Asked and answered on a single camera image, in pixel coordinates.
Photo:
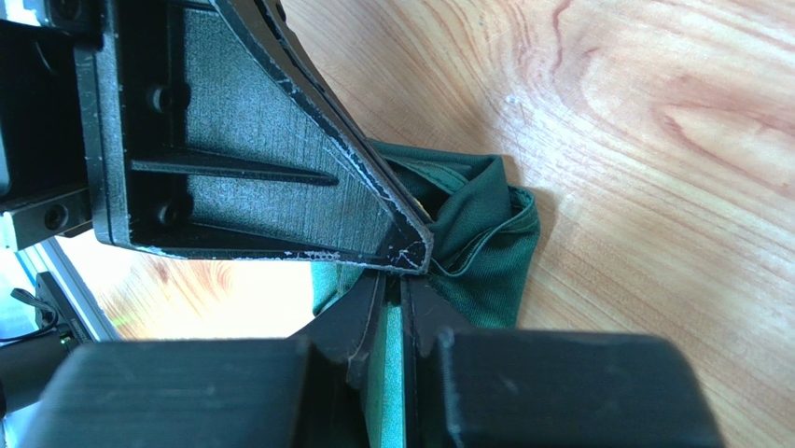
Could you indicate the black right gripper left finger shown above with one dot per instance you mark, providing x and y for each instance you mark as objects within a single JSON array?
[{"x": 307, "y": 390}]

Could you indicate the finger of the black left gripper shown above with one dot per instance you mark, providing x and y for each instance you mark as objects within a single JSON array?
[{"x": 209, "y": 134}]

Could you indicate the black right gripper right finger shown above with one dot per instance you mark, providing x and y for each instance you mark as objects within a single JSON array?
[{"x": 473, "y": 387}]

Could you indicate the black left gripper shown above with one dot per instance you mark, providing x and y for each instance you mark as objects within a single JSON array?
[{"x": 44, "y": 182}]

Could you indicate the dark green cloth napkin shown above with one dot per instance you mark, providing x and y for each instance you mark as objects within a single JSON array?
[{"x": 485, "y": 234}]

